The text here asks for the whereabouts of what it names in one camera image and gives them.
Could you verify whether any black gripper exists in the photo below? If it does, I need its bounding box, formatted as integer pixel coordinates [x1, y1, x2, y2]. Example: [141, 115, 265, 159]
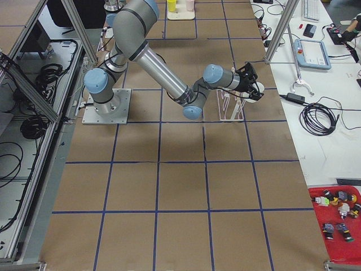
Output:
[235, 62, 264, 101]

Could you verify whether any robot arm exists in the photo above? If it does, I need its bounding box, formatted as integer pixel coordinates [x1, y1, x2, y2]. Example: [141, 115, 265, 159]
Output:
[84, 1, 264, 124]

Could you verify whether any pink plastic cup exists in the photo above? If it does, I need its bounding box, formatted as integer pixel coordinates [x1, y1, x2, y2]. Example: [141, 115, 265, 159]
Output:
[186, 0, 195, 11]

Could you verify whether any yellow plastic cup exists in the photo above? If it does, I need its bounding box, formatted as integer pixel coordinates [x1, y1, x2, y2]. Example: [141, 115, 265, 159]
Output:
[167, 0, 177, 12]

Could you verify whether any black power adapter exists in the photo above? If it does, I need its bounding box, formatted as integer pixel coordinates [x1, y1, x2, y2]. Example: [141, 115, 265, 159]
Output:
[286, 93, 305, 104]

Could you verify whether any blue teach pendant tablet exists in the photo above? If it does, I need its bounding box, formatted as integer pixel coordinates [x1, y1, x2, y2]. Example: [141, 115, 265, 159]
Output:
[293, 39, 332, 70]

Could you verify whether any black smartphone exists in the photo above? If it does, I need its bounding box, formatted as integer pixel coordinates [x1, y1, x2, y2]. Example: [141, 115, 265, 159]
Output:
[303, 24, 316, 38]

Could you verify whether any white keyboard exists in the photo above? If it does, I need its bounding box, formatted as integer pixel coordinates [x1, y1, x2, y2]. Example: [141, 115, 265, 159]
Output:
[302, 0, 320, 23]

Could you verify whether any cream serving tray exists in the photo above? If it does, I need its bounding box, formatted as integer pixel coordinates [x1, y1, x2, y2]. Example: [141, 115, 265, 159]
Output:
[166, 3, 195, 20]

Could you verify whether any red parts tray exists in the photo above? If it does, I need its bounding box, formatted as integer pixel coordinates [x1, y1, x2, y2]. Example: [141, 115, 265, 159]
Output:
[309, 186, 360, 265]

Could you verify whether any white wire cup rack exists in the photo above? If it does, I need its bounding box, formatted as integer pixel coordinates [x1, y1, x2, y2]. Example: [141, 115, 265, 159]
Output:
[216, 86, 245, 122]

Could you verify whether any coiled black cable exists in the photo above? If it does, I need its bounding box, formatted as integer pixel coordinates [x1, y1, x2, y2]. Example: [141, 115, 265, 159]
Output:
[299, 102, 338, 136]

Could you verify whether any aluminium frame post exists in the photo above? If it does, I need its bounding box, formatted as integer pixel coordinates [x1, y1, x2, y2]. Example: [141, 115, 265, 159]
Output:
[265, 0, 299, 64]

